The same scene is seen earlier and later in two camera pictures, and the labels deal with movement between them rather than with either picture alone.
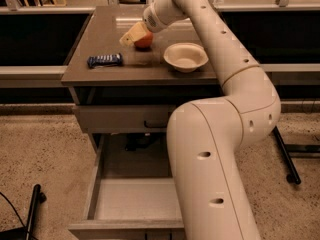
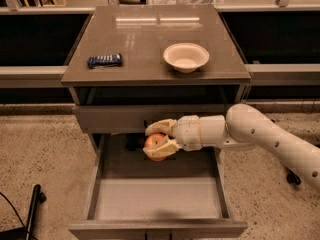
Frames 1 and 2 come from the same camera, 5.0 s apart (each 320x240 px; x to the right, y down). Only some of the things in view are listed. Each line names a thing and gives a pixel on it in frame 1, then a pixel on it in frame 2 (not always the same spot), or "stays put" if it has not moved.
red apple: (146, 41) to (154, 139)
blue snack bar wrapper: (104, 60) stays put
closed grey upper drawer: (124, 119) stays put
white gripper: (152, 19) to (186, 132)
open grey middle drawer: (132, 194) stays put
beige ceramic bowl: (185, 56) stays put
